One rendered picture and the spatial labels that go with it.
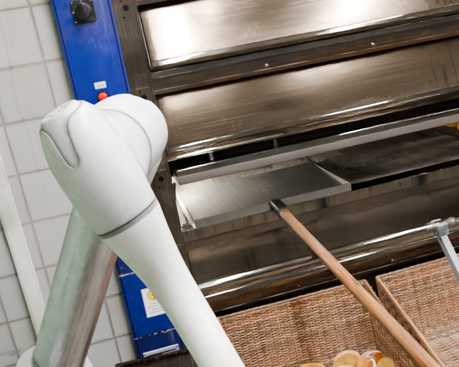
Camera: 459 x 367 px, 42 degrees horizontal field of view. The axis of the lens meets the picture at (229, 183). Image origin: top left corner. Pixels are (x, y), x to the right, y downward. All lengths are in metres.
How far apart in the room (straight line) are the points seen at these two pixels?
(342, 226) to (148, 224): 1.34
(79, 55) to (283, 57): 0.62
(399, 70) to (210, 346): 1.39
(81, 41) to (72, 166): 0.96
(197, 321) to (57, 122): 0.34
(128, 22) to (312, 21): 0.56
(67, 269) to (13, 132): 0.80
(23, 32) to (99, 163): 1.01
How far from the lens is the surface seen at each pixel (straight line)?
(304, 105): 1.91
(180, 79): 1.81
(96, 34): 1.75
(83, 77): 1.75
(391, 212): 2.18
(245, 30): 1.83
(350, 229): 2.12
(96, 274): 1.08
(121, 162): 0.82
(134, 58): 1.79
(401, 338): 1.28
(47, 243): 1.91
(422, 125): 1.95
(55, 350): 1.18
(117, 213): 0.82
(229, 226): 1.95
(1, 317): 2.03
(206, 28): 1.81
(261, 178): 2.26
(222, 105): 1.85
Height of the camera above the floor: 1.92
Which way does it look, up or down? 19 degrees down
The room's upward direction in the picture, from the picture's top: 9 degrees counter-clockwise
